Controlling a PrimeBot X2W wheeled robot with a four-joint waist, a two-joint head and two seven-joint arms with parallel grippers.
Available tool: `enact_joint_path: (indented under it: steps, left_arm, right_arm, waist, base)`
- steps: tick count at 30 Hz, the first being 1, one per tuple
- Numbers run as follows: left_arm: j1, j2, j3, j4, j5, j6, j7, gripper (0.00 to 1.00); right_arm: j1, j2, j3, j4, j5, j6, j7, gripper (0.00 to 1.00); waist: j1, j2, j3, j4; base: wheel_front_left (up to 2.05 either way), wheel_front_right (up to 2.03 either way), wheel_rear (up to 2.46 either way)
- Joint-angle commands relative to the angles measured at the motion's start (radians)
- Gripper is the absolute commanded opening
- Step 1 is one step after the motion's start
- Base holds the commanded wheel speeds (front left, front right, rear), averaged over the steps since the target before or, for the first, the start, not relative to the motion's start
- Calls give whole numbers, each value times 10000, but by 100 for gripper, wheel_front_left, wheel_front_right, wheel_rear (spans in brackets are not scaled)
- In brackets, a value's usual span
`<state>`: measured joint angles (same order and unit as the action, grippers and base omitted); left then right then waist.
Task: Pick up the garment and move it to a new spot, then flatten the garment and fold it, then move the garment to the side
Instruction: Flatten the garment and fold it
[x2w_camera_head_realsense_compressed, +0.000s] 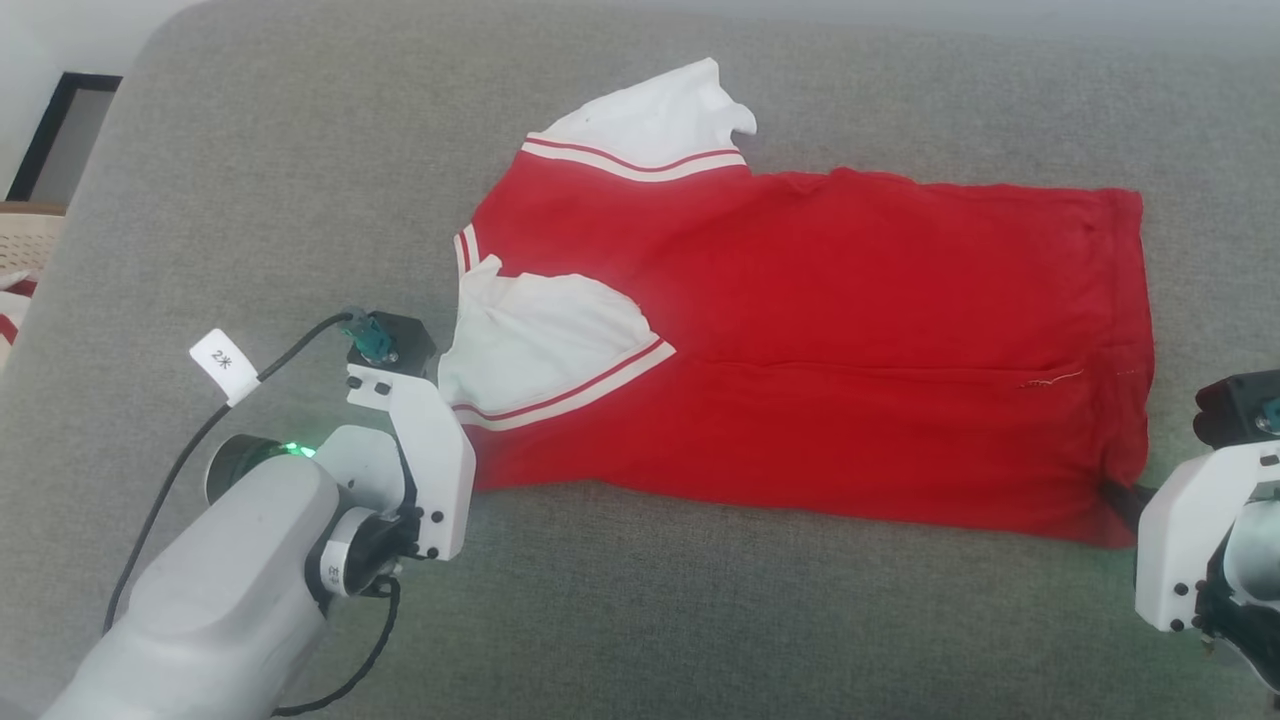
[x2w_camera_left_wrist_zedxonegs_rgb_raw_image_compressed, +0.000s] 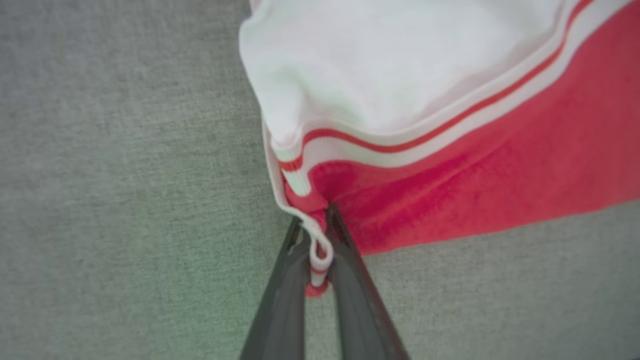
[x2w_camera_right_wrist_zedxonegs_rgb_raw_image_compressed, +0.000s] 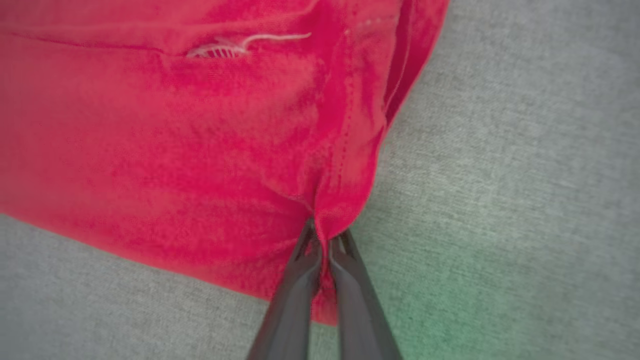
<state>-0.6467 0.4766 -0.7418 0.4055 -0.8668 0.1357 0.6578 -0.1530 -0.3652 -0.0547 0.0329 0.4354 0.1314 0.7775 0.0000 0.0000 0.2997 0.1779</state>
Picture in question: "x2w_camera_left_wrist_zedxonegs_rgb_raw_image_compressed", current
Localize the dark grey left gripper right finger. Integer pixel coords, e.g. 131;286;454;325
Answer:
324;204;411;360

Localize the grey fabric sofa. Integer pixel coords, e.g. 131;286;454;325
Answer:
0;0;640;360

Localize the red white garment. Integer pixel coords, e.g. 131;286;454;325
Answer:
238;0;640;299

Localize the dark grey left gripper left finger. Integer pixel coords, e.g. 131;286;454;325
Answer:
239;219;312;360

